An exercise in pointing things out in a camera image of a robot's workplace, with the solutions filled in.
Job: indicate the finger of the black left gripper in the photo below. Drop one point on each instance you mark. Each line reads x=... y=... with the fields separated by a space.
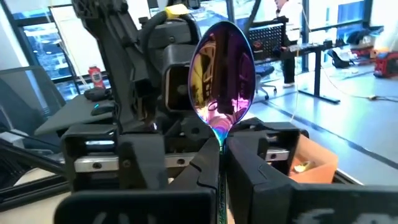
x=143 y=161
x=259 y=146

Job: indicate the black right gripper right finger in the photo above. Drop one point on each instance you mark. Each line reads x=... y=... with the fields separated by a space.
x=264 y=205

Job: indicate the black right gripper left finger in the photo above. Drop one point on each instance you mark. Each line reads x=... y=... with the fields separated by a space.
x=186 y=205

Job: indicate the dark grey desk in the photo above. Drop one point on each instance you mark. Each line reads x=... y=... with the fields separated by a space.
x=68 y=116

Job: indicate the black computer mouse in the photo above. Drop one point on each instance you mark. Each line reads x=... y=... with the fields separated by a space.
x=102 y=109

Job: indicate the black rounded desk object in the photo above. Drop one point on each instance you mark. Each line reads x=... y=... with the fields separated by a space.
x=97 y=94

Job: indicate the orange plastic bin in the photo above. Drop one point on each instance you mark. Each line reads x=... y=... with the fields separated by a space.
x=323 y=169

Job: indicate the black office chair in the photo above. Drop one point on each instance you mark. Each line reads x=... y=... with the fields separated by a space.
x=264 y=74

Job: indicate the red bottle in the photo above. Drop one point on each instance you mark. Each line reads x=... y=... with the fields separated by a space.
x=96 y=77

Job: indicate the black desk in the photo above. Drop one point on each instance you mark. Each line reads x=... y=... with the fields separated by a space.
x=317 y=71

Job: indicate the black pegboard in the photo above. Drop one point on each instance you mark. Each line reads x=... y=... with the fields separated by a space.
x=267 y=39

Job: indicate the person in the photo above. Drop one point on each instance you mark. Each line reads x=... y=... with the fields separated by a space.
x=290 y=37

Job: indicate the black bag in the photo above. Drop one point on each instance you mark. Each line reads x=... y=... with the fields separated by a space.
x=337 y=59

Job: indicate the large glass window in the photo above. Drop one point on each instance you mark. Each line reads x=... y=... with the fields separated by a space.
x=46 y=46

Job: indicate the red toolbox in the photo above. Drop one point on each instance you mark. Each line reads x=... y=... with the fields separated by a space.
x=385 y=65

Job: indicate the black diagonal frame strut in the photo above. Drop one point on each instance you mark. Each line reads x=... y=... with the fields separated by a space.
x=28 y=155

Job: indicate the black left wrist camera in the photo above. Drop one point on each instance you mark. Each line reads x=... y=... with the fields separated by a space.
x=177 y=87

